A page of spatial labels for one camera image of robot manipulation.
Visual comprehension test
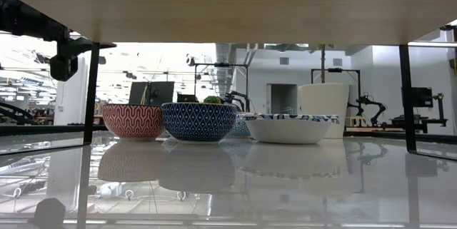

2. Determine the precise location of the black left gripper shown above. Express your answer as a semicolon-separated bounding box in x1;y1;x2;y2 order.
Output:
56;38;117;58

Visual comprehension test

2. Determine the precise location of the red wave-patterned bowl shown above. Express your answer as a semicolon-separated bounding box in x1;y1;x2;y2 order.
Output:
101;103;166;141

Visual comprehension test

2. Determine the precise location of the dark blue diamond-patterned bowl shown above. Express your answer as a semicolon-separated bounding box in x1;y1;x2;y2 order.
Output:
161;102;238;143

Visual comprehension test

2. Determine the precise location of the small light blue patterned bowl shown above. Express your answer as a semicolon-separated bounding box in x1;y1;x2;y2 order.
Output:
228;112;255;138

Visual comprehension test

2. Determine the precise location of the white bowl blue patterned inside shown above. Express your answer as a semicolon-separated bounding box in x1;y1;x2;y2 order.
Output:
243;113;341;145

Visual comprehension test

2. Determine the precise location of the light wooden shelf board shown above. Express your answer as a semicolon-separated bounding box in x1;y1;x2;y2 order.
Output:
0;0;457;46

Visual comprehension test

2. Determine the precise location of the large dark monitor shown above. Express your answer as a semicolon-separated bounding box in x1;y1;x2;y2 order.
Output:
128;81;176;107

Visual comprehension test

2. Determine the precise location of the small dark monitor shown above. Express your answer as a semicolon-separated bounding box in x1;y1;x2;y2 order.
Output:
176;93;199;103

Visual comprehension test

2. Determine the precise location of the green plant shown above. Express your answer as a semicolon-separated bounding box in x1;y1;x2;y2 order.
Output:
202;95;224;105

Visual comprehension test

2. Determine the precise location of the grey vertical pole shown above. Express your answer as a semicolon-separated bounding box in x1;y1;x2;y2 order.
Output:
320;44;326;84

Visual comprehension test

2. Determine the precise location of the white plant pot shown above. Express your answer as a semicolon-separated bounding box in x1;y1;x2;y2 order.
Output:
297;83;351;140

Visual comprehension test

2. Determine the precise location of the small wooden stool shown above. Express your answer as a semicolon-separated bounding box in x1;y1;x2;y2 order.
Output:
344;115;368;128

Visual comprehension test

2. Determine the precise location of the dark monitor on stand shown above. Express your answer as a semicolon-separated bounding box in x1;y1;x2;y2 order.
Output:
401;86;434;108

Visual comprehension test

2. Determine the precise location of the black background workstation rig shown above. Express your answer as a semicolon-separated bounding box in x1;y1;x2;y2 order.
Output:
388;93;449;134

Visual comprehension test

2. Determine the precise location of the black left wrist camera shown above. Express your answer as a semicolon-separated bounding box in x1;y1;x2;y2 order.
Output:
49;55;79;82

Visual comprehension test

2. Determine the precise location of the black table edge rail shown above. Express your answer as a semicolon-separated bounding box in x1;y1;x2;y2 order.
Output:
0;124;457;145

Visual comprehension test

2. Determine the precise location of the black metal camera frame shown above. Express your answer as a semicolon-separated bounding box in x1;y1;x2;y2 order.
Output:
194;62;250;112
311;68;362;118

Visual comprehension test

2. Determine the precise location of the silver ceiling air duct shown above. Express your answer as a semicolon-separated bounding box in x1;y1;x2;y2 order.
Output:
213;43;237;98

